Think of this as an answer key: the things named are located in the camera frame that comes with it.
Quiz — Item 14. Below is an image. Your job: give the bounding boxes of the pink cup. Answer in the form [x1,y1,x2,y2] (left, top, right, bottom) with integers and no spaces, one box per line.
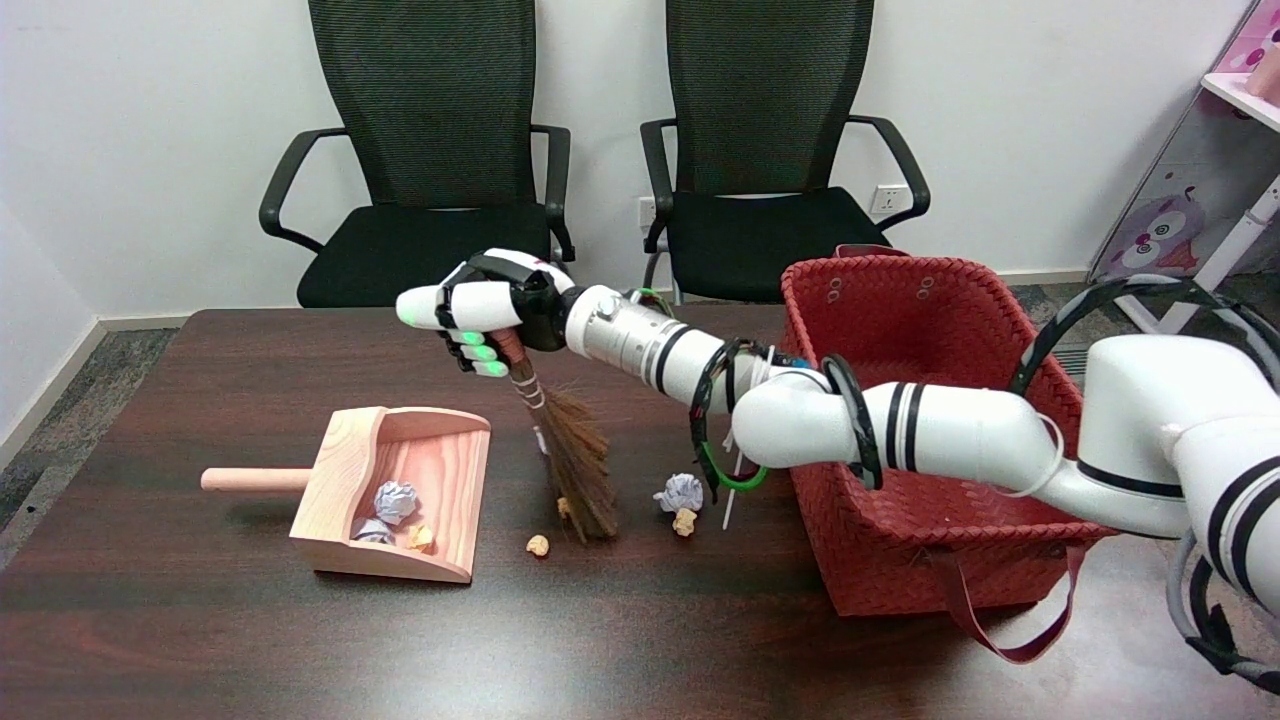
[1245,45,1280,101]

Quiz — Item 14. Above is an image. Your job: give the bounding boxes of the pink owl print shelf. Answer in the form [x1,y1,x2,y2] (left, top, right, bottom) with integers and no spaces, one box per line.
[1088,0,1280,281]

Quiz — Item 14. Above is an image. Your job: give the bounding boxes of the wooden dustpan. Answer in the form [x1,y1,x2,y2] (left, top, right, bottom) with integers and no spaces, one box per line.
[200,405,492,585]

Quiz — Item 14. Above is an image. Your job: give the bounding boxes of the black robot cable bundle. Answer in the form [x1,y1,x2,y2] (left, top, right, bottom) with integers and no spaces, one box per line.
[630,275,1280,696]

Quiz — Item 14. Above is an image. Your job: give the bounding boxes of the brown straw hand broom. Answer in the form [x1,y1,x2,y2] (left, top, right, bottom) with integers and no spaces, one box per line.
[497,328,621,546]

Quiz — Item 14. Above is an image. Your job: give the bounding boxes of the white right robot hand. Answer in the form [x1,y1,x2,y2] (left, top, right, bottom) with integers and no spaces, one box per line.
[395,248,581,379]

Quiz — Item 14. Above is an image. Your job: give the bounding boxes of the white desk leg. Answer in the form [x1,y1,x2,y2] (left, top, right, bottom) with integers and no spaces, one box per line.
[1105,175,1280,336]

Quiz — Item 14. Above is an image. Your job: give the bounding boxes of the red woven basket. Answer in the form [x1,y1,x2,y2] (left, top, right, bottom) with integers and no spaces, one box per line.
[780,243,1121,666]

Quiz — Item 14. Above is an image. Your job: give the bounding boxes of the black mesh office chair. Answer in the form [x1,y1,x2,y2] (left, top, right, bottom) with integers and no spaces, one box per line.
[638,0,931,306]
[258,0,579,309]

